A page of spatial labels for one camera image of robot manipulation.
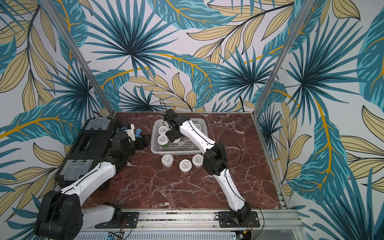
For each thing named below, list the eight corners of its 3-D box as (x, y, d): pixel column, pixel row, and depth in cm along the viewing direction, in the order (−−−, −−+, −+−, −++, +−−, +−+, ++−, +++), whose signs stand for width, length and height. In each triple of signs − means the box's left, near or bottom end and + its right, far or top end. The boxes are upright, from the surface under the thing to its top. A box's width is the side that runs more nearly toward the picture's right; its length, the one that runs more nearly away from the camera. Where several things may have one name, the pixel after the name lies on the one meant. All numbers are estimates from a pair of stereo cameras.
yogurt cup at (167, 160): (161, 167, 92) (160, 163, 88) (163, 158, 96) (162, 154, 92) (173, 167, 92) (172, 164, 88) (173, 158, 96) (173, 154, 92)
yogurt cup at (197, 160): (192, 168, 92) (192, 163, 87) (192, 159, 96) (192, 154, 90) (202, 168, 92) (203, 163, 87) (202, 159, 96) (203, 154, 91)
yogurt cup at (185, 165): (179, 174, 90) (178, 169, 84) (180, 164, 94) (179, 159, 88) (192, 174, 90) (192, 169, 84) (192, 164, 94) (192, 159, 88)
